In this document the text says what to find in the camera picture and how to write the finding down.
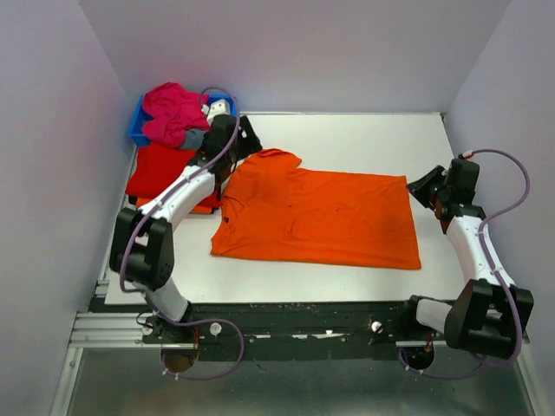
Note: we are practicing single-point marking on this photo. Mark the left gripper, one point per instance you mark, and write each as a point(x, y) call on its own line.
point(250, 145)

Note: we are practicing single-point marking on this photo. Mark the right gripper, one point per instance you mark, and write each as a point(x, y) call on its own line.
point(419, 187)

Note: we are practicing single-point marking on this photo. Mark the orange t-shirt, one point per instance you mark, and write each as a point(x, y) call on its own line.
point(199, 209)
point(273, 209)

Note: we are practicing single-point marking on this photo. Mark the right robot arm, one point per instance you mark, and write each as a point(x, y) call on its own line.
point(490, 315)

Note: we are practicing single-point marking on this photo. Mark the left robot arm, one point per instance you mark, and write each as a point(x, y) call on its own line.
point(142, 251)

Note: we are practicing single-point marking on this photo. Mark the grey garment in bin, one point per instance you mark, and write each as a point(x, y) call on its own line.
point(193, 139)

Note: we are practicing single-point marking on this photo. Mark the folded orange t-shirt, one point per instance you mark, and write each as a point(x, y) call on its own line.
point(199, 209)

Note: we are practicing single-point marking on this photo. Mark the pink t-shirt in bin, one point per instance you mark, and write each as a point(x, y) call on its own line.
point(173, 111)

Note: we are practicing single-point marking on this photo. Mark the folded red t-shirt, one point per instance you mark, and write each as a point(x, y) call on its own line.
point(157, 167)

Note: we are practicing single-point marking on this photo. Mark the blue plastic bin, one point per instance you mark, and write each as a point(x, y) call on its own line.
point(141, 117)

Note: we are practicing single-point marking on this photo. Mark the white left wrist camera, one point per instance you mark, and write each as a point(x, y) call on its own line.
point(216, 108)

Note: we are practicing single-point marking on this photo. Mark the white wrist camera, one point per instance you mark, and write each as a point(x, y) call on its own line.
point(216, 108)
point(465, 155)

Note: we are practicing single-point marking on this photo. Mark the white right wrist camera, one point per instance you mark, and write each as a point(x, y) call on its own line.
point(465, 155)

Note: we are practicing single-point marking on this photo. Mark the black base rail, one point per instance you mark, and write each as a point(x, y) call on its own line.
point(294, 331)

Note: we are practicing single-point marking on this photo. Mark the aluminium extrusion frame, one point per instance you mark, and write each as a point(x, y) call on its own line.
point(93, 330)

